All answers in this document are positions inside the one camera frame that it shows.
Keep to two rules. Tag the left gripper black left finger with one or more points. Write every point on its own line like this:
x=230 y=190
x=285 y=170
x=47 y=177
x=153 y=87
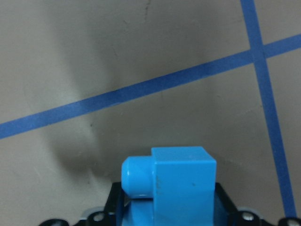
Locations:
x=114 y=207

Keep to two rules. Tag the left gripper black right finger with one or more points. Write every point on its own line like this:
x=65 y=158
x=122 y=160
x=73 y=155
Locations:
x=225 y=210

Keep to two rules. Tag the blue toy block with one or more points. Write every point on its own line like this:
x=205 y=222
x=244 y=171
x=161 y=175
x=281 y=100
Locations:
x=174 y=186

